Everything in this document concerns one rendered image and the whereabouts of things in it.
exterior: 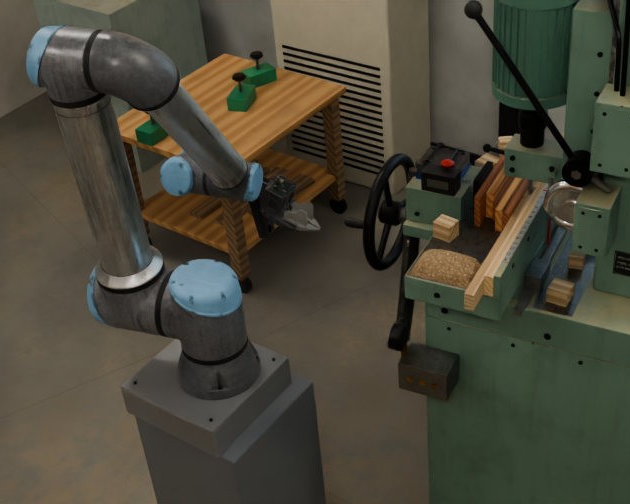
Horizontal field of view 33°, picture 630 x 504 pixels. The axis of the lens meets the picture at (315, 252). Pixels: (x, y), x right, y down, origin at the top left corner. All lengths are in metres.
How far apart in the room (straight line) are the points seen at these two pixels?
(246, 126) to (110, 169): 1.49
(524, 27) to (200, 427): 1.07
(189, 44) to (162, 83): 2.50
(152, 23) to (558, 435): 2.49
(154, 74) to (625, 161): 0.89
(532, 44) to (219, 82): 1.94
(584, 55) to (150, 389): 1.18
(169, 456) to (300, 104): 1.56
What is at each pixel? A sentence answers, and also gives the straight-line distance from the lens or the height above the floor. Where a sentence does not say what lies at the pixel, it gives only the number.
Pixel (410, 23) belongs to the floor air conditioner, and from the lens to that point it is 3.88.
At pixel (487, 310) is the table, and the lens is 2.19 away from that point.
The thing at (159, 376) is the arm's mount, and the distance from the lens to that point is 2.45.
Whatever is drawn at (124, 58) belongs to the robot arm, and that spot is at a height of 1.45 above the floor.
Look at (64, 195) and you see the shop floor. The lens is 4.40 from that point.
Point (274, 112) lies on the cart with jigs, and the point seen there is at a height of 0.53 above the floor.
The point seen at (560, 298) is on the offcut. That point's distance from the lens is 2.29.
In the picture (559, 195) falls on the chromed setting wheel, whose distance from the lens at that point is 2.20.
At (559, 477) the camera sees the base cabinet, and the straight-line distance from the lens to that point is 2.61.
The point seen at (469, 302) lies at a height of 0.92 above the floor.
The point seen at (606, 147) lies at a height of 1.21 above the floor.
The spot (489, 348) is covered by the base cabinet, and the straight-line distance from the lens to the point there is 2.40.
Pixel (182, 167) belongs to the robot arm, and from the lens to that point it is 2.45.
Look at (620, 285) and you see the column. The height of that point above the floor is 0.83.
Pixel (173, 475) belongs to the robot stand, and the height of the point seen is 0.39.
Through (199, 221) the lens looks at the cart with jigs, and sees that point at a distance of 3.74.
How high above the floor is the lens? 2.26
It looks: 36 degrees down
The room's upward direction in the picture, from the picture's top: 6 degrees counter-clockwise
